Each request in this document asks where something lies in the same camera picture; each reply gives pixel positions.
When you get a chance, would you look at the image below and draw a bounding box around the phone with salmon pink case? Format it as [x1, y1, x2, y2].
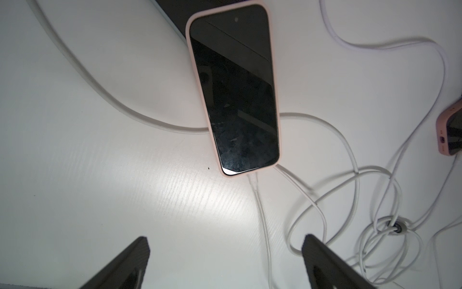
[436, 99, 462, 156]

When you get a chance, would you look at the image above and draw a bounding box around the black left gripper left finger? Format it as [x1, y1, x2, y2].
[81, 236, 150, 289]

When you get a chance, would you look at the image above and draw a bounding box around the phone with light pink case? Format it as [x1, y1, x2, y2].
[185, 1, 281, 177]

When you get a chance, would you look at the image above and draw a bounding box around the white USB-C charging cable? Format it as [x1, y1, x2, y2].
[247, 112, 462, 289]

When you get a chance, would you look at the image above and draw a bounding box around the phone with grey-blue case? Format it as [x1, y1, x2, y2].
[150, 0, 240, 43]

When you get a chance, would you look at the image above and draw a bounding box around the white cable with lilac tint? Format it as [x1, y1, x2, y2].
[319, 0, 450, 232]

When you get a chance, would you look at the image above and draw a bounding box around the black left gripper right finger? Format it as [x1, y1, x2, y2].
[302, 234, 374, 289]

